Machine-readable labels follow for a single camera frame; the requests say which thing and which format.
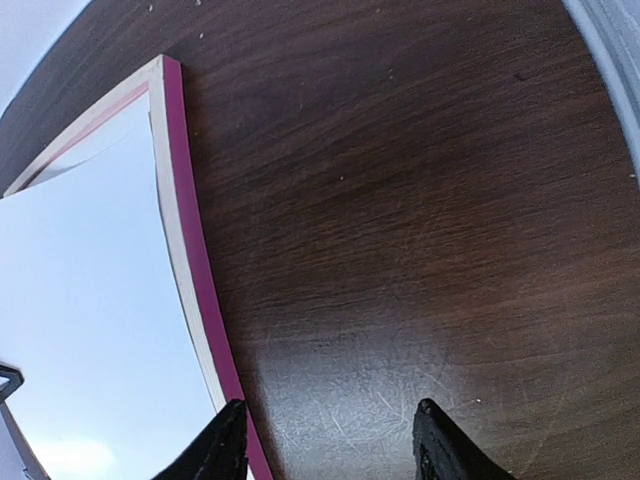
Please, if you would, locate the right aluminium corner post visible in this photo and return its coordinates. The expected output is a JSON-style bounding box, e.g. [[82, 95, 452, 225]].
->
[[563, 0, 639, 171]]

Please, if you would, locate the landscape photo print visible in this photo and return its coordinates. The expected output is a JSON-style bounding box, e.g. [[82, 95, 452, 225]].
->
[[1, 120, 215, 479]]

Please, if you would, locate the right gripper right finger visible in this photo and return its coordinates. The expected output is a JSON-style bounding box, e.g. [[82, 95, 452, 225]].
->
[[413, 398, 515, 480]]

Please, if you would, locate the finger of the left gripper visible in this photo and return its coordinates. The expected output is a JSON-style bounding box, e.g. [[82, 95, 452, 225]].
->
[[0, 363, 24, 404]]

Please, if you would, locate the pink wooden picture frame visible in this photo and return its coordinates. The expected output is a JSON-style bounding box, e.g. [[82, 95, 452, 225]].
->
[[1, 55, 244, 479]]

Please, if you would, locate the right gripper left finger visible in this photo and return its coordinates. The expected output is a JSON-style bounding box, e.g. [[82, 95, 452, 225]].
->
[[153, 399, 248, 480]]

